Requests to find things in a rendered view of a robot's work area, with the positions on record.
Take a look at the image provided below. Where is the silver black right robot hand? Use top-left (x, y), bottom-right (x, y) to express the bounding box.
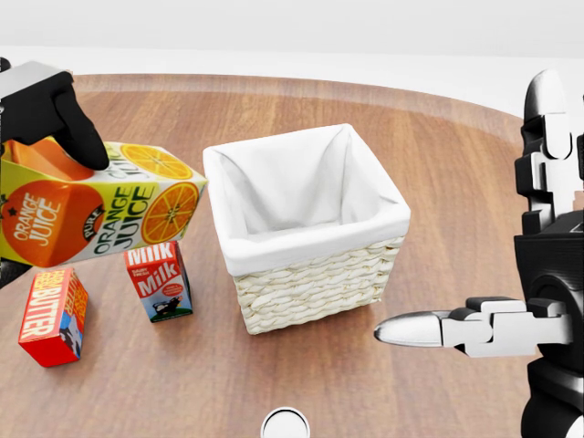
top-left (373, 68), bottom-right (584, 366)

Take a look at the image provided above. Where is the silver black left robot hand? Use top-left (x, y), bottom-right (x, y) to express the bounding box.
top-left (0, 57), bottom-right (110, 290)

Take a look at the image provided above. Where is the orange juice carton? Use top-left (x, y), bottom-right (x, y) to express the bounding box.
top-left (0, 138), bottom-right (210, 269)

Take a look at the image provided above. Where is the white-lined wicker basket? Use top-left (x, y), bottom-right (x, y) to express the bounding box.
top-left (202, 122), bottom-right (412, 337)

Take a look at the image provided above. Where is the red white milk carton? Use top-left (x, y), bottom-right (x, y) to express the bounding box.
top-left (123, 241), bottom-right (194, 325)

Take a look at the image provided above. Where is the red butter box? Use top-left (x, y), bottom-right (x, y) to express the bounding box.
top-left (17, 266), bottom-right (90, 369)

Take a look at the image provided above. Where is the small round silver disc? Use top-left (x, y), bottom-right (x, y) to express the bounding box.
top-left (260, 406), bottom-right (312, 438)

